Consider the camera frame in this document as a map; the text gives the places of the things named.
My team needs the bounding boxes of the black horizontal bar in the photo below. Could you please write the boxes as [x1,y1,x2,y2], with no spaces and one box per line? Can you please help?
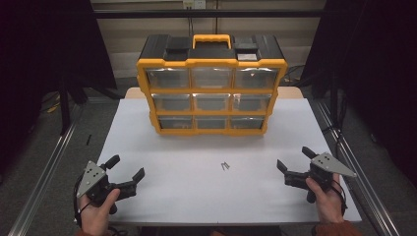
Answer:
[92,9,327,20]

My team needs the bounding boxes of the person's right hand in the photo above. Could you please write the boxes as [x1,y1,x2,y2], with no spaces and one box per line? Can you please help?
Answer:
[305,172,346,225]

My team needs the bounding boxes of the rows of clear drawers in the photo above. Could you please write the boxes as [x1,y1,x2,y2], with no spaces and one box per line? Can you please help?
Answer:
[146,67,273,130]

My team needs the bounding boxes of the yellow black organizer cabinet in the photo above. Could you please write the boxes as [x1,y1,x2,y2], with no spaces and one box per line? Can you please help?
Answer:
[136,33,289,137]

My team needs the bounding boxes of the black curtain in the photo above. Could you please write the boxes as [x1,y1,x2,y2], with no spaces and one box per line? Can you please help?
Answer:
[299,0,417,181]
[0,0,118,185]

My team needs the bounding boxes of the black metal stand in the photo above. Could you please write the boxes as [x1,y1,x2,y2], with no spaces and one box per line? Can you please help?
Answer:
[58,77,73,136]

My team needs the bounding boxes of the white table cover sheet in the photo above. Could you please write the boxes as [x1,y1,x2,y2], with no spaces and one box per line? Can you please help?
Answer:
[97,97,362,226]

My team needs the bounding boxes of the yellow floor cable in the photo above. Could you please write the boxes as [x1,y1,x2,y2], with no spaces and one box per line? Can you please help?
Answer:
[45,92,63,114]

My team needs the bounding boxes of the black floor cables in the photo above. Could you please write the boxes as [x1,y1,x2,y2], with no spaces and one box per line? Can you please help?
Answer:
[281,63,308,85]

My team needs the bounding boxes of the clear plastic drawer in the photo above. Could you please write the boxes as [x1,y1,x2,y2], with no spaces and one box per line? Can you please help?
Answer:
[234,67,280,89]

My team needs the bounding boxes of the aluminium floor rail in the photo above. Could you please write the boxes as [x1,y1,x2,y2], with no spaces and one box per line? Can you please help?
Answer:
[7,103,85,236]
[313,97,402,236]

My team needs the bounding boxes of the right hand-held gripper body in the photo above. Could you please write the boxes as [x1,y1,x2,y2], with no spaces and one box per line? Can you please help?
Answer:
[283,151,358,205]

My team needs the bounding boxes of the white wall socket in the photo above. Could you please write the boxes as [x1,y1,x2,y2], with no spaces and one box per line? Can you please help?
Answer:
[182,0,208,10]

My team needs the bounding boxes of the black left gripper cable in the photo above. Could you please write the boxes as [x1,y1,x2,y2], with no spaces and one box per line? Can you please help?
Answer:
[73,173,94,230]

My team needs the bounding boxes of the person's left hand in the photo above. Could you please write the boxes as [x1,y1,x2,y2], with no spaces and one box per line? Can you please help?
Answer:
[79,188,122,234]

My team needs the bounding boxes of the yellow carry handle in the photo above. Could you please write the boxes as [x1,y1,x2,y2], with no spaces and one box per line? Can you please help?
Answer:
[192,33,233,50]

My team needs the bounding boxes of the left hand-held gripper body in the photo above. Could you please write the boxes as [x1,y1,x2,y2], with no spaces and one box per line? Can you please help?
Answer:
[76,159,138,215]

